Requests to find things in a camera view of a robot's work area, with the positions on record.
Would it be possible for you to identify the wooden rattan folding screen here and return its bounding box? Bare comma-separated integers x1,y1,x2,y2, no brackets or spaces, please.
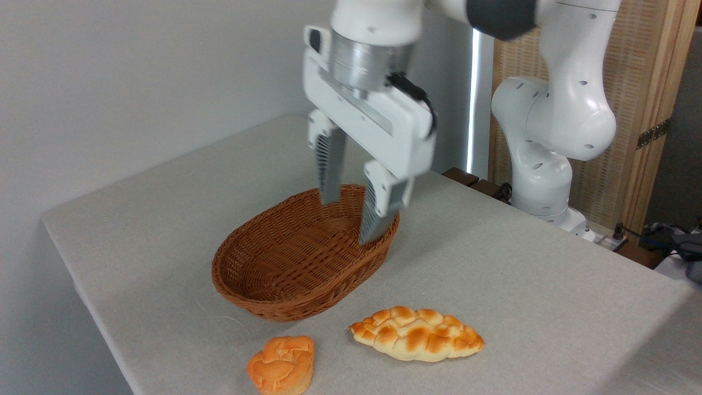
488,0,702,236

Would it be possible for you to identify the long braided bread loaf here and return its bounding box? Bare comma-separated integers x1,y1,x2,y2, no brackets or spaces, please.
349,306,485,363

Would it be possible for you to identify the dark brown wooden block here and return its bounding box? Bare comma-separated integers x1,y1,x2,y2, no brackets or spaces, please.
471,179,512,202
442,167,480,188

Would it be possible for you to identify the small round bread bun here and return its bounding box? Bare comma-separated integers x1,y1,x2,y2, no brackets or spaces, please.
246,336,316,395

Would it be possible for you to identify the brass screen hinge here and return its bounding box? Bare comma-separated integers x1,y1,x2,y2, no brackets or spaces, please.
636,118,672,150

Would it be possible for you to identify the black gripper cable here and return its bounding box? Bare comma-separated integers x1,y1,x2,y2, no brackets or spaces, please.
387,72,438,136

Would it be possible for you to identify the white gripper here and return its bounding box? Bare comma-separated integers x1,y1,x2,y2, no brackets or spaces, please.
302,24,438,245

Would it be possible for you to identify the brown oval wicker basket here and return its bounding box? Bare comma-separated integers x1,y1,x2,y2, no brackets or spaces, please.
211,184,400,323

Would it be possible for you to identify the dark grey bag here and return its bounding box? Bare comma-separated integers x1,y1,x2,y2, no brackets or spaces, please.
639,221,702,284

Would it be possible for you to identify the black plug with cable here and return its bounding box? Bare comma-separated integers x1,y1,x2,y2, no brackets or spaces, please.
610,222,702,256

